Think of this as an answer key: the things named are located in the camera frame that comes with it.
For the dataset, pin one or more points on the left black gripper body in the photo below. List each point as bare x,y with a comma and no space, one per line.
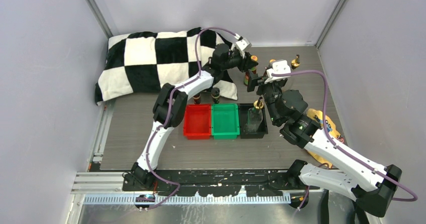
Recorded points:
240,62

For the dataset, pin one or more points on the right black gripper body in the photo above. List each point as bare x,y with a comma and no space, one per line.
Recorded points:
272,91

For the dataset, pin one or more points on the yellow cap chili sauce bottle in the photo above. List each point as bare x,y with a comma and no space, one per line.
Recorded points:
270,69

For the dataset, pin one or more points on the clear glass oil bottle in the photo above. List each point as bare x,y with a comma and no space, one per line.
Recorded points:
254,117

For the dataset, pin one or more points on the brown sauce glass bottle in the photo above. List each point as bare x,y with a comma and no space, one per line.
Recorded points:
295,63

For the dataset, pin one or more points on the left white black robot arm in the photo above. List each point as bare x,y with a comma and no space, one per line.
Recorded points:
169,108

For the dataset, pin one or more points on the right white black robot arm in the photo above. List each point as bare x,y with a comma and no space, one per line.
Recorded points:
370,185

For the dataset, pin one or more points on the black plastic bin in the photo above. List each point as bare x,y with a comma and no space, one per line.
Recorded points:
243,112

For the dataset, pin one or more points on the green label spice jar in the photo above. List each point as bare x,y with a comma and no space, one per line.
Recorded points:
215,95

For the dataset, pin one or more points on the green plastic bin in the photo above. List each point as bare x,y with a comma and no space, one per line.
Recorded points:
225,121

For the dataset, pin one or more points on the yellow cloth rag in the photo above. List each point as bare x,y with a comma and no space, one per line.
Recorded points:
317,115

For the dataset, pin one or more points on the red label spice jar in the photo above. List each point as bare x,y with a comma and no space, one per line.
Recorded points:
196,98

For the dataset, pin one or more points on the red plastic bin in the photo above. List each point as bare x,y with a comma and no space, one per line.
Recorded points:
197,122

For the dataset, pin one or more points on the black white checkered cloth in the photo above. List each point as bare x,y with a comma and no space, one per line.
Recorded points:
143,62

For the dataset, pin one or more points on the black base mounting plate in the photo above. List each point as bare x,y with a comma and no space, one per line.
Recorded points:
218,183

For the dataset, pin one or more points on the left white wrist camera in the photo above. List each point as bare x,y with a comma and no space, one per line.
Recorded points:
242,44

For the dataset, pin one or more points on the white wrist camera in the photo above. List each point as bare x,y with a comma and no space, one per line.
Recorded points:
242,44
281,68

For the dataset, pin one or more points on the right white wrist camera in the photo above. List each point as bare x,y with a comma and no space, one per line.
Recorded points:
281,68

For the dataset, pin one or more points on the aluminium slotted rail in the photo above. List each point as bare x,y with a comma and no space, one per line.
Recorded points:
150,199

